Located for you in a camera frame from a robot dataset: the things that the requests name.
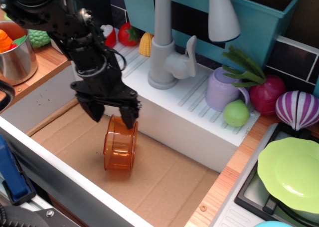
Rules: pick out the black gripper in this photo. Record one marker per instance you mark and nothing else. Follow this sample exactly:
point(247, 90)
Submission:
point(102, 85)

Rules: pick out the transparent orange plastic pot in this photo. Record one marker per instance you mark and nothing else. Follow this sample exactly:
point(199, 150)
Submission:
point(120, 145)

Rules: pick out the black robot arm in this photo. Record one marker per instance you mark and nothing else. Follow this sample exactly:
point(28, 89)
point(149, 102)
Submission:
point(73, 29)

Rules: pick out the steel pot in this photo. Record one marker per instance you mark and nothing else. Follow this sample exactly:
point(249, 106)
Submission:
point(18, 64)

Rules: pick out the yellow toy corn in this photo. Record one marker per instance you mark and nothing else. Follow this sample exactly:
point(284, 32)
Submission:
point(146, 44)

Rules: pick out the red toy strawberry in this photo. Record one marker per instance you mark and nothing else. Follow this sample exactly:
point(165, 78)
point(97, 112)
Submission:
point(128, 35)

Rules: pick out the white salt shaker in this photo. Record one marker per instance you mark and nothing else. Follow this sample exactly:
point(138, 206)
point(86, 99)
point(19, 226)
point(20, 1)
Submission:
point(55, 46)

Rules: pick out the brown cardboard sheet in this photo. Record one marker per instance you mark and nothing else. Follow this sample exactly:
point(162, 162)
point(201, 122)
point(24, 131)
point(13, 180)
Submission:
point(164, 187)

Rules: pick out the green bumpy toy gourd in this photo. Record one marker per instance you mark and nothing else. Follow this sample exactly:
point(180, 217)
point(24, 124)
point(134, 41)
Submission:
point(38, 38)

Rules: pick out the lilac plastic cup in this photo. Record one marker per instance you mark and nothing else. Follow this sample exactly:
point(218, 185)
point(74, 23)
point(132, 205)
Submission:
point(221, 91)

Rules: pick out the green toy pepper piece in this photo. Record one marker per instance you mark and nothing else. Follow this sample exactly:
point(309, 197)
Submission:
point(18, 41)

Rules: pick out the green toy pear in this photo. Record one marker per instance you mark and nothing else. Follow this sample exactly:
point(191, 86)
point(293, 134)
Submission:
point(236, 113)

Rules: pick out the orange toy carrot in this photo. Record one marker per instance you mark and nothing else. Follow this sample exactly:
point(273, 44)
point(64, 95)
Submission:
point(5, 41)

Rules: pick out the red toy radish with leaves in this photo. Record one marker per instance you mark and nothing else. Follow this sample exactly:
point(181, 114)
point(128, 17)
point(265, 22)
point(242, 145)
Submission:
point(264, 90)

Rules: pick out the toy stove top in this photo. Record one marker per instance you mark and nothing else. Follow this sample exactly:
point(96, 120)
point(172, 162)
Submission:
point(249, 203)

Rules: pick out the teal plastic bin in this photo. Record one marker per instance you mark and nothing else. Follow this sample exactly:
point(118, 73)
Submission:
point(184, 28)

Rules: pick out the lime green plastic plate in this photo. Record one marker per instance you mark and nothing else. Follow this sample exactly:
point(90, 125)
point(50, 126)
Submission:
point(289, 170)

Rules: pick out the purple white striped toy onion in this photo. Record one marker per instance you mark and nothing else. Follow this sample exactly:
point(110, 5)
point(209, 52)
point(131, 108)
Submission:
point(298, 109)

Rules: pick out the light blue bowl rim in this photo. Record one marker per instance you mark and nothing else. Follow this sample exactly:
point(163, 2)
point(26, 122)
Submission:
point(273, 224)

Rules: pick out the blue clamp handle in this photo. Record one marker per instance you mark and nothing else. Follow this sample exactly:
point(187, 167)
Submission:
point(16, 183)

